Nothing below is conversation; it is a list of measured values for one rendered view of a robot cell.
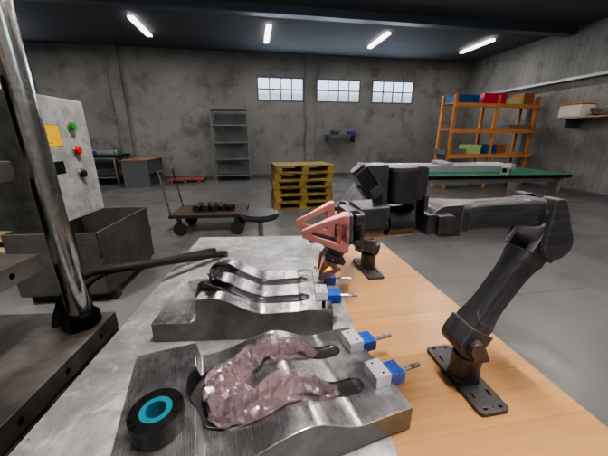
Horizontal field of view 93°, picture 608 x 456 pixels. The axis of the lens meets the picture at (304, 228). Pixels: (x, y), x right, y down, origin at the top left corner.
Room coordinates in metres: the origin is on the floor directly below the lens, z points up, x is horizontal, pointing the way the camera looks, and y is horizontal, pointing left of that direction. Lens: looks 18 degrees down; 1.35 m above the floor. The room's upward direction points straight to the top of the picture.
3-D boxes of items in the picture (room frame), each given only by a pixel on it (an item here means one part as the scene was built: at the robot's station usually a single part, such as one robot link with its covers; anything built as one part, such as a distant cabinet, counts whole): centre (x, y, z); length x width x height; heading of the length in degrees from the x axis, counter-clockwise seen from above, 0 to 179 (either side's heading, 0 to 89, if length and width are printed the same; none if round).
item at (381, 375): (0.50, -0.20, 0.86); 0.13 x 0.05 x 0.05; 110
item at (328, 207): (0.50, -0.03, 1.19); 0.09 x 0.07 x 0.07; 100
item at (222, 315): (0.81, 0.17, 0.87); 0.50 x 0.26 x 0.14; 93
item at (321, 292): (0.76, -0.10, 0.89); 0.13 x 0.05 x 0.05; 93
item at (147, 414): (0.34, 0.23, 0.93); 0.08 x 0.08 x 0.04
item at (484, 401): (0.54, -0.38, 0.84); 0.20 x 0.07 x 0.08; 10
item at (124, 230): (2.52, 2.00, 0.32); 0.92 x 0.76 x 0.64; 7
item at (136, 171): (8.65, 4.76, 0.38); 1.41 x 0.72 x 0.75; 10
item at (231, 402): (0.46, 0.07, 0.90); 0.26 x 0.18 x 0.08; 110
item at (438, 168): (4.39, -2.35, 0.50); 2.75 x 1.07 x 0.99; 95
